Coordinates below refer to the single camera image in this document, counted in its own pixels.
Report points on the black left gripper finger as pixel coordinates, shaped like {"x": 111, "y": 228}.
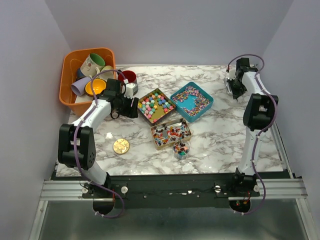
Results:
{"x": 131, "y": 113}
{"x": 132, "y": 102}

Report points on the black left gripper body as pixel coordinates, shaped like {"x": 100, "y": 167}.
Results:
{"x": 124, "y": 101}

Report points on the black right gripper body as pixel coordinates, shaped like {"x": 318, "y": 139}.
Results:
{"x": 236, "y": 84}

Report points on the dark tin of star candies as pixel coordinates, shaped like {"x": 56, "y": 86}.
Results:
{"x": 155, "y": 107}

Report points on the gold round jar lid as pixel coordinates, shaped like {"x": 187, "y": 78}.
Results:
{"x": 121, "y": 146}

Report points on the gold tin of lollipops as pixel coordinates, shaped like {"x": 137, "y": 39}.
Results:
{"x": 167, "y": 134}

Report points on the teal tin swirl lollipops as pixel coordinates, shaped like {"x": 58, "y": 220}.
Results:
{"x": 191, "y": 101}

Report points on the clear glass jar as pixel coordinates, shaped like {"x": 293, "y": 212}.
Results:
{"x": 181, "y": 150}

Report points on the silver metal scoop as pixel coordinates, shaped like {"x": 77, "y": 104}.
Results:
{"x": 227, "y": 82}

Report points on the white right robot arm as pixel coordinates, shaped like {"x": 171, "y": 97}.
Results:
{"x": 259, "y": 115}

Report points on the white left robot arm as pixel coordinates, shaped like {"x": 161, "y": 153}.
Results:
{"x": 76, "y": 143}

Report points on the black mug red inside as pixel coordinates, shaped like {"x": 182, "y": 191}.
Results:
{"x": 131, "y": 77}

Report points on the black mug yellow inside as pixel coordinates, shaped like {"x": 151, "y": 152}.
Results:
{"x": 97, "y": 87}

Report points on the lavender cup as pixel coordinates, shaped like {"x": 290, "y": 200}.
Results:
{"x": 78, "y": 87}

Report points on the white mug green inside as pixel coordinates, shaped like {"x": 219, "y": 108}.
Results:
{"x": 93, "y": 61}

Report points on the blue mug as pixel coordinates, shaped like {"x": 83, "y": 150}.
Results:
{"x": 79, "y": 74}

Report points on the orange plastic bin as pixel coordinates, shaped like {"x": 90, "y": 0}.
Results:
{"x": 73, "y": 61}

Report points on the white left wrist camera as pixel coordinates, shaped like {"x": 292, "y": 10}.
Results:
{"x": 131, "y": 88}

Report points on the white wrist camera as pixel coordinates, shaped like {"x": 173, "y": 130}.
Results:
{"x": 232, "y": 72}
{"x": 131, "y": 88}

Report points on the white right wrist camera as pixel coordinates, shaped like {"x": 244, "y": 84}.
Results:
{"x": 232, "y": 72}

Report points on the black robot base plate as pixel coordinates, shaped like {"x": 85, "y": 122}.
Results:
{"x": 149, "y": 192}

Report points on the aluminium frame rail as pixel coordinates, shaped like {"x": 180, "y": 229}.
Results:
{"x": 283, "y": 215}

